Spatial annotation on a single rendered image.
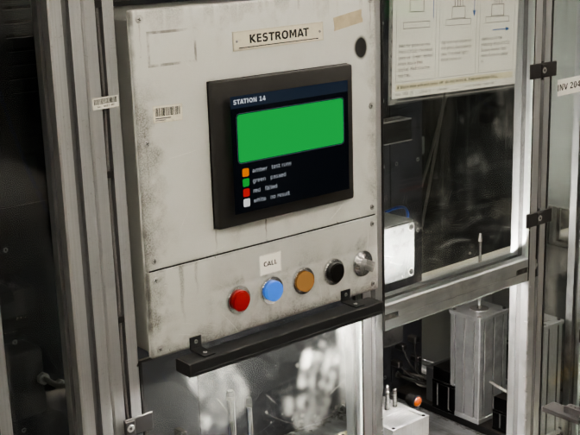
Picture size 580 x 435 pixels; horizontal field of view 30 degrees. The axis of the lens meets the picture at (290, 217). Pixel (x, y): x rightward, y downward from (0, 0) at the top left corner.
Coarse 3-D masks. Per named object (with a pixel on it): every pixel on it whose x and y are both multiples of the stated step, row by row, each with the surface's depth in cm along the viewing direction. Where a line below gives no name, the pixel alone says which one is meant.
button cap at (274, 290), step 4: (268, 284) 154; (272, 284) 154; (276, 284) 155; (280, 284) 155; (268, 288) 154; (272, 288) 155; (276, 288) 155; (280, 288) 156; (268, 292) 154; (272, 292) 155; (276, 292) 155; (280, 292) 156; (268, 296) 154; (272, 296) 155; (276, 296) 155; (280, 296) 156; (272, 300) 155
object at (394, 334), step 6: (390, 330) 202; (396, 330) 203; (402, 330) 204; (384, 336) 201; (390, 336) 202; (396, 336) 204; (402, 336) 205; (384, 342) 202; (390, 342) 203; (396, 342) 204; (384, 348) 202
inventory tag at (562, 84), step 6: (570, 78) 194; (576, 78) 195; (558, 84) 192; (564, 84) 193; (570, 84) 194; (576, 84) 195; (558, 90) 193; (564, 90) 194; (570, 90) 195; (576, 90) 196; (558, 96) 193
